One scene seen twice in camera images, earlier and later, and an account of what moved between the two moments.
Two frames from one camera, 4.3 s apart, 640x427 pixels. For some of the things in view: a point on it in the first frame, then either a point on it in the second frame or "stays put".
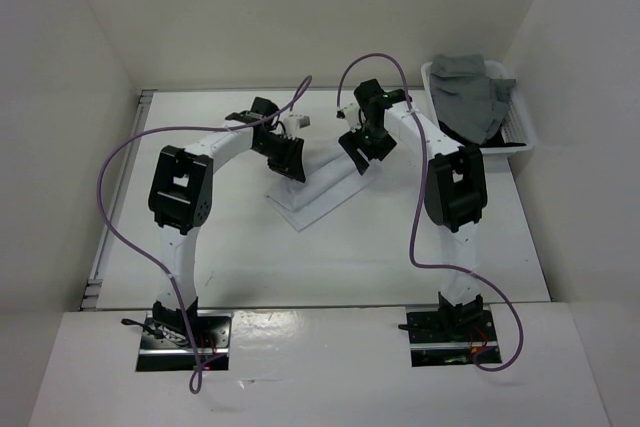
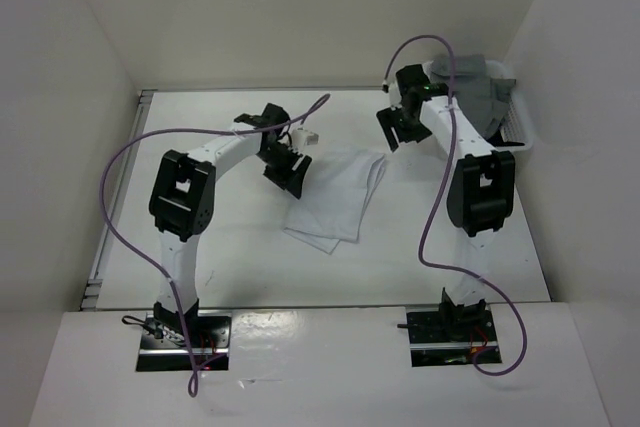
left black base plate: [158, 353] stays put
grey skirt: [466, 101] stays put
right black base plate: [435, 343] stays put
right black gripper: [351, 142] → [388, 118]
